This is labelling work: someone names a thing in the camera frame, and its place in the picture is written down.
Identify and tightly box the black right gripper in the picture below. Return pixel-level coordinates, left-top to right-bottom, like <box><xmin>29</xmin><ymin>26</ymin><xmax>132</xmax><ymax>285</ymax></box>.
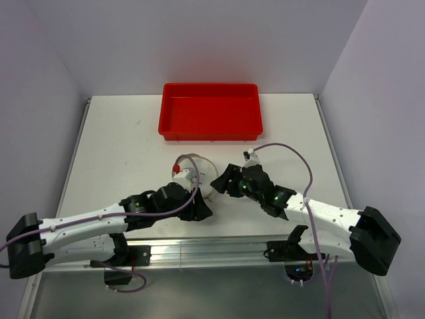
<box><xmin>211</xmin><ymin>163</ymin><xmax>263</xmax><ymax>203</ymax></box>

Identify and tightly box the white mesh laundry bag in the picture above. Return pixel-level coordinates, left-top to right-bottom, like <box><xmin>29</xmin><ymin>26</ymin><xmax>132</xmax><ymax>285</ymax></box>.
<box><xmin>175</xmin><ymin>154</ymin><xmax>218</xmax><ymax>201</ymax></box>

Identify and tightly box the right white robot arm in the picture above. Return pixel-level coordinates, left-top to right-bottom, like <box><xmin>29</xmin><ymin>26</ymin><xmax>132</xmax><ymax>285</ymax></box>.
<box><xmin>211</xmin><ymin>164</ymin><xmax>401</xmax><ymax>276</ymax></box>

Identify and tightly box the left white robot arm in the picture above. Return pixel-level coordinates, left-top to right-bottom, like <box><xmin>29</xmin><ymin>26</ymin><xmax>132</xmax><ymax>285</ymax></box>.
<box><xmin>3</xmin><ymin>182</ymin><xmax>213</xmax><ymax>279</ymax></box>

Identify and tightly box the red plastic tray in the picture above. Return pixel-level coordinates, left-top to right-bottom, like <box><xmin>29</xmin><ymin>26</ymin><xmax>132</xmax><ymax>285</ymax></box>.
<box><xmin>158</xmin><ymin>83</ymin><xmax>263</xmax><ymax>142</ymax></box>

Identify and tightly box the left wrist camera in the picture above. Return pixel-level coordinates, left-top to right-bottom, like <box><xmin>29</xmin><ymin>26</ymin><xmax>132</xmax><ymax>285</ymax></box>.
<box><xmin>172</xmin><ymin>164</ymin><xmax>196</xmax><ymax>191</ymax></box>

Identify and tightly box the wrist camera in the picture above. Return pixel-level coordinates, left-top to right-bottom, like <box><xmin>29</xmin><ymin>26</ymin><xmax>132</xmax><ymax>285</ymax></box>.
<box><xmin>240</xmin><ymin>148</ymin><xmax>261</xmax><ymax>170</ymax></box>
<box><xmin>172</xmin><ymin>164</ymin><xmax>196</xmax><ymax>191</ymax></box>

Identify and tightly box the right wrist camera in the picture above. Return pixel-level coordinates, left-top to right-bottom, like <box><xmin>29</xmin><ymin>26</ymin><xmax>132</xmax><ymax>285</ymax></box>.
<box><xmin>240</xmin><ymin>148</ymin><xmax>261</xmax><ymax>170</ymax></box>

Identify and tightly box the aluminium rail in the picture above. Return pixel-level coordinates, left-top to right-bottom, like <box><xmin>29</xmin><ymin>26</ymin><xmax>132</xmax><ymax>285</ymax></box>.
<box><xmin>36</xmin><ymin>234</ymin><xmax>379</xmax><ymax>270</ymax></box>

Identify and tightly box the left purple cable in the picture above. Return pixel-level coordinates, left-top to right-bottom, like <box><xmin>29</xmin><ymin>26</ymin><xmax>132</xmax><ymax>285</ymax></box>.
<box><xmin>0</xmin><ymin>154</ymin><xmax>202</xmax><ymax>295</ymax></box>

